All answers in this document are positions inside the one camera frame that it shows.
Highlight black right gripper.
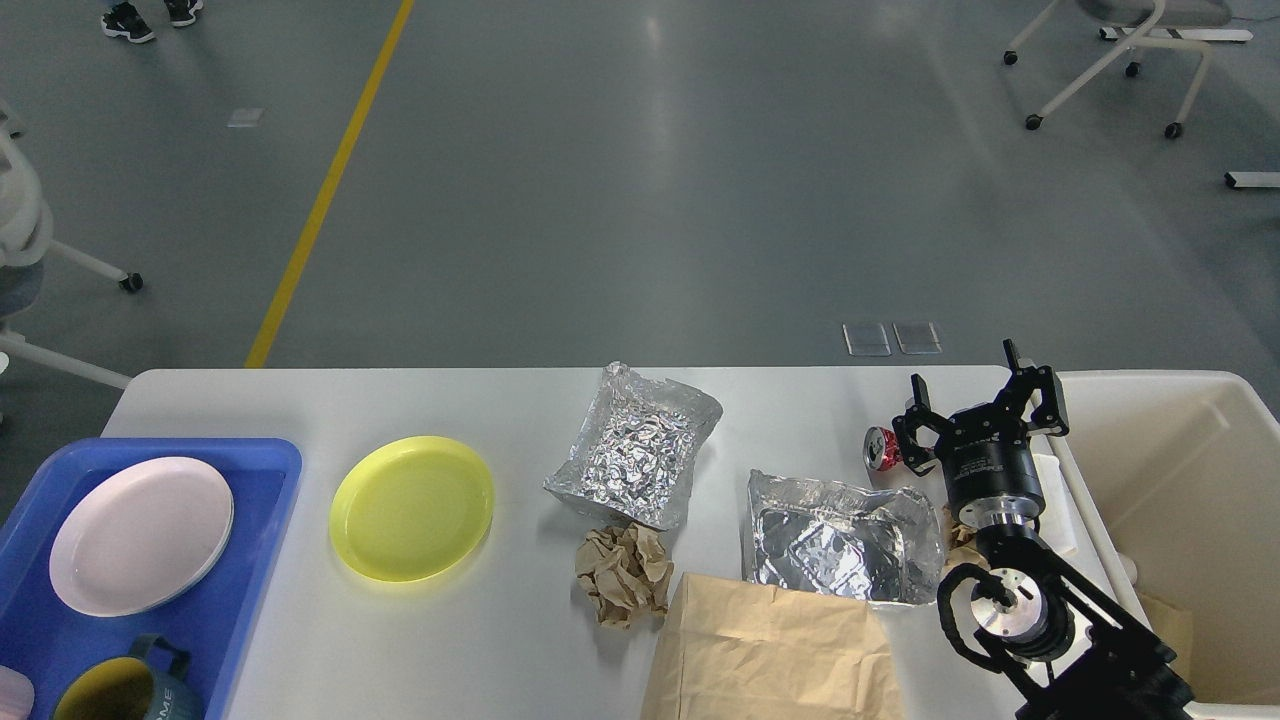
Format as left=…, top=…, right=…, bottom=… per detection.
left=892, top=340, right=1070, bottom=527

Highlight yellow-green plastic plate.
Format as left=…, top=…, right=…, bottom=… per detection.
left=328, top=436, right=497, bottom=583

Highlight pink mug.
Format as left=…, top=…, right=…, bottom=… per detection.
left=0, top=666, right=35, bottom=720

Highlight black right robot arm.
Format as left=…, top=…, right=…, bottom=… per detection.
left=892, top=340, right=1194, bottom=719

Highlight crushed red soda can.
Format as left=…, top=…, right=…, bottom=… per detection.
left=863, top=427, right=902, bottom=473

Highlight small crumpled brown paper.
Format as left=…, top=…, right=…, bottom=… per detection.
left=941, top=506, right=991, bottom=575

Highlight floor outlet plates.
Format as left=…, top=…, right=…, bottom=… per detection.
left=841, top=322, right=943, bottom=357

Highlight flattened foil tray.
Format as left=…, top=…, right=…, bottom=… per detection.
left=741, top=469, right=945, bottom=605

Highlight cream plastic bin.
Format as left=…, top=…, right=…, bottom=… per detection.
left=1030, top=370, right=1280, bottom=720

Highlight brown paper bag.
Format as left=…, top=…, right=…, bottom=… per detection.
left=641, top=573, right=905, bottom=719

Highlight crumpled foil tray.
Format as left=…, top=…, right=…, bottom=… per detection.
left=543, top=363, right=723, bottom=530

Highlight white bar on floor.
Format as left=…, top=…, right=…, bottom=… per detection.
left=1224, top=170, right=1280, bottom=190

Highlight crumpled brown paper ball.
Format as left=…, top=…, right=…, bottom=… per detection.
left=575, top=523, right=675, bottom=629

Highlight white office chair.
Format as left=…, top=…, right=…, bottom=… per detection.
left=1023, top=1, right=1254, bottom=141

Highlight white round plate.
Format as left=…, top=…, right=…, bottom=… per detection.
left=47, top=456, right=236, bottom=618

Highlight blue-grey mug yellow inside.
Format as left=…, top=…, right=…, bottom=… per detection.
left=52, top=633, right=204, bottom=719

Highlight person in black coat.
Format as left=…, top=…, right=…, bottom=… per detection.
left=100, top=1, right=205, bottom=45

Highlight blue plastic tray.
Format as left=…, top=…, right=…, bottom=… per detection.
left=1, top=438, right=302, bottom=719

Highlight white chair leg left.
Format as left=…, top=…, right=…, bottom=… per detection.
left=1, top=102, right=145, bottom=389

